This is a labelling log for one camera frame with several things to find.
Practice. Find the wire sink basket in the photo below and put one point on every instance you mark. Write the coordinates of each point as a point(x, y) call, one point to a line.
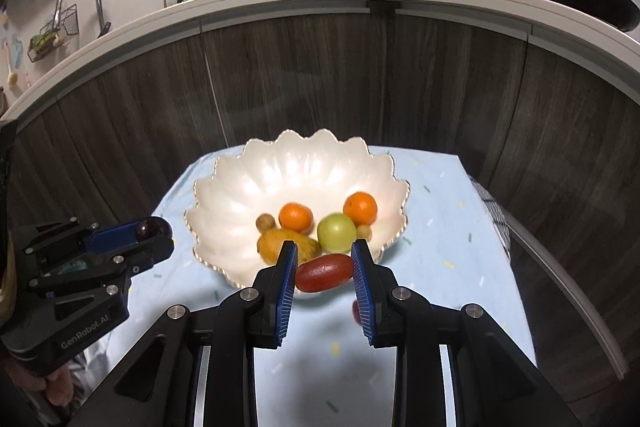
point(49, 38)

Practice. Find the small orange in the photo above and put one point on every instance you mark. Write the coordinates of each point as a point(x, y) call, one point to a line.
point(296, 217)

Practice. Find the yellow mango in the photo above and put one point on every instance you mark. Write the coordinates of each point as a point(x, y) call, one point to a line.
point(270, 243)

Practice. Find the large orange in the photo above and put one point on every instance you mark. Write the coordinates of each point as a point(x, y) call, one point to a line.
point(361, 208)

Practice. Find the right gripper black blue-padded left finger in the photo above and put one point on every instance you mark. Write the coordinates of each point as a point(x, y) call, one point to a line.
point(156, 382)

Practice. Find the dark plum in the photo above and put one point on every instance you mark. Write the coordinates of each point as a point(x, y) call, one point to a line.
point(151, 227)

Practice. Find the checkered cloth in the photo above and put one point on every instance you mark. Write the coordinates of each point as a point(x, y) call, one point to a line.
point(497, 216)

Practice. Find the light blue patterned tablecloth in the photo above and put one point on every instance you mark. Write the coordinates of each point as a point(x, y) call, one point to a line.
point(325, 373)

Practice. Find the white scalloped bowl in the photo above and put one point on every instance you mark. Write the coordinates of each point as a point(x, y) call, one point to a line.
point(318, 171)

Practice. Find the green apple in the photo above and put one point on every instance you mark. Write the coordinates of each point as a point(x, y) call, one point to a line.
point(336, 233)

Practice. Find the small brown fruit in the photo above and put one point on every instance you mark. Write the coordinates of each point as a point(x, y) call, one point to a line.
point(265, 222)

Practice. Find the person's hand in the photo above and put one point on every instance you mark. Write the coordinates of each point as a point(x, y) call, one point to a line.
point(58, 386)

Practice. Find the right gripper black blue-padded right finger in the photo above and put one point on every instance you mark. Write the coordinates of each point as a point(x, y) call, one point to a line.
point(493, 382)

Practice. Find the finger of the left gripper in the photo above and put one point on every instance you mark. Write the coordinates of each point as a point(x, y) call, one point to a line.
point(140, 257)
point(104, 242)

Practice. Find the small yellow kumquat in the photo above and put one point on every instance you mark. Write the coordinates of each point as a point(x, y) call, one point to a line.
point(364, 232)

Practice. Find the red date tomato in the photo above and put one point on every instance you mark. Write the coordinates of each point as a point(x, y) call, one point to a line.
point(323, 273)
point(356, 312)

